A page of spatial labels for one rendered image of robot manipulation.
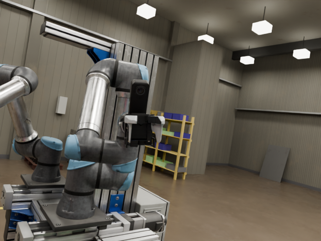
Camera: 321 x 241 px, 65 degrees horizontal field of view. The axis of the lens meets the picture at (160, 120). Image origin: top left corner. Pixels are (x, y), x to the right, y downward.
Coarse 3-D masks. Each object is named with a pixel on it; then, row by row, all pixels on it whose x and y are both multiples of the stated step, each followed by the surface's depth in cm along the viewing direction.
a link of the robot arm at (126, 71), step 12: (120, 60) 103; (120, 72) 100; (132, 72) 101; (144, 72) 102; (120, 84) 102; (120, 96) 103; (120, 108) 103; (108, 168) 101; (108, 180) 100; (120, 180) 101
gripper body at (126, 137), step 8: (144, 120) 60; (128, 128) 60; (136, 128) 60; (144, 128) 61; (128, 136) 59; (136, 136) 60; (144, 136) 61; (128, 144) 63; (136, 144) 60; (144, 144) 65
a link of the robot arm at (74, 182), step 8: (72, 160) 99; (72, 168) 97; (80, 168) 97; (88, 168) 98; (96, 168) 100; (72, 176) 97; (80, 176) 97; (88, 176) 98; (96, 176) 99; (72, 184) 97; (80, 184) 97; (88, 184) 99; (96, 184) 99; (80, 192) 97
